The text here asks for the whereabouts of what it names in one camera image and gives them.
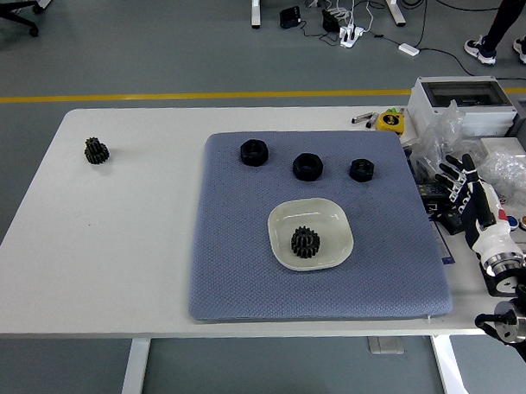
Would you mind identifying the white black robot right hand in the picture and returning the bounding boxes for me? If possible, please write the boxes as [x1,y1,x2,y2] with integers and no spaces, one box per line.
[434,151,522,266]

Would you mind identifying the large black gear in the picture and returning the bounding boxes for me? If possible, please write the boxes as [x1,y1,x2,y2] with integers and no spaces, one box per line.
[289,234,322,261]

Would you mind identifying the black white button box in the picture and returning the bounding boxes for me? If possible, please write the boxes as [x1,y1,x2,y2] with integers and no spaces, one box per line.
[478,248,523,298]

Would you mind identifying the flat white box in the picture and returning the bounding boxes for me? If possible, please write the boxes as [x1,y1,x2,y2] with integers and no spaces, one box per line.
[478,135,526,158]

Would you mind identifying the small black hex nut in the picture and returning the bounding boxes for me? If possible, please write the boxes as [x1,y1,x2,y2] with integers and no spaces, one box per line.
[348,157,377,183]

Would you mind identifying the grey under-table control box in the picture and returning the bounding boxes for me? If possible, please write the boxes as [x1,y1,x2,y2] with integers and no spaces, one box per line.
[366,334,405,355]

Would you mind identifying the medium black hex nut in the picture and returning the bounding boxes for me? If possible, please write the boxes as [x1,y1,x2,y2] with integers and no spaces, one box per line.
[292,152,324,182]

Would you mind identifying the large black hex nut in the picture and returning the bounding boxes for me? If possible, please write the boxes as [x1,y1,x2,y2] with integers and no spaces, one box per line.
[238,138,270,168]

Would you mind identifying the black small device box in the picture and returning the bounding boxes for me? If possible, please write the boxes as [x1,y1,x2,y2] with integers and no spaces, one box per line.
[279,5,302,29]

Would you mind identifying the black square module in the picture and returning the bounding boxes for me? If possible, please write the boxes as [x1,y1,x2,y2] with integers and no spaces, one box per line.
[435,209,469,238]

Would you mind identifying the purple white card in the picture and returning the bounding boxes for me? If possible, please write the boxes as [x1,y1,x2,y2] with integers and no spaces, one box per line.
[431,219,456,265]

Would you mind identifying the bubble wrap bundle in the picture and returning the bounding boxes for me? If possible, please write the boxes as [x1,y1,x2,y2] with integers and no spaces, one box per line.
[477,150,526,207]

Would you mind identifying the black digital meter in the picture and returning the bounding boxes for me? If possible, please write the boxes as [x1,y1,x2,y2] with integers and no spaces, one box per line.
[417,181,451,202]

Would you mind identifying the clear plastic bag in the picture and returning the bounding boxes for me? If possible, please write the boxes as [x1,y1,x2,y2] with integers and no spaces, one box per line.
[409,99,468,167]

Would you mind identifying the yellow black tape measure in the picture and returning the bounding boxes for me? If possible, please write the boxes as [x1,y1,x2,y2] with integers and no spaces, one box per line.
[375,108,406,136]

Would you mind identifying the white table leg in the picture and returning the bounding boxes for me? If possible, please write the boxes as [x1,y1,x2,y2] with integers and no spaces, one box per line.
[430,334,468,394]
[115,339,152,394]

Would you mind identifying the white square dish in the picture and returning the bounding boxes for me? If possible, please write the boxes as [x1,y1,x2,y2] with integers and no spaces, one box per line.
[267,195,356,273]

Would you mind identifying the person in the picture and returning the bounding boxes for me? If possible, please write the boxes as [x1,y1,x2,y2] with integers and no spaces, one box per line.
[462,0,526,67]

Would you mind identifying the white power strip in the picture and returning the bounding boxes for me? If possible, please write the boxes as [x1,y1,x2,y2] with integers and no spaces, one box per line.
[339,24,365,48]

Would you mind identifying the blue-grey textured mat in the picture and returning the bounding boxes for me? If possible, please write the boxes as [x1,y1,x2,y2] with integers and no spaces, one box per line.
[181,124,455,327]

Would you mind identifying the black power adapter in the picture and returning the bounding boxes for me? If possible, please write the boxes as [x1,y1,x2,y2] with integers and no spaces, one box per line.
[320,8,341,33]

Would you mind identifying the black stepped double gear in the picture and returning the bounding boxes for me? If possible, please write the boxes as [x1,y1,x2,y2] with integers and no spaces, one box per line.
[84,136,111,166]

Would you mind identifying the black office chair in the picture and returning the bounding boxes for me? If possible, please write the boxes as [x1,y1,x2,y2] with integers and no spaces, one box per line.
[0,0,42,53]

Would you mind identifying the white electrical enclosure box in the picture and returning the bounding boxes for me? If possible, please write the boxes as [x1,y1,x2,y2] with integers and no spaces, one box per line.
[405,73,522,142]

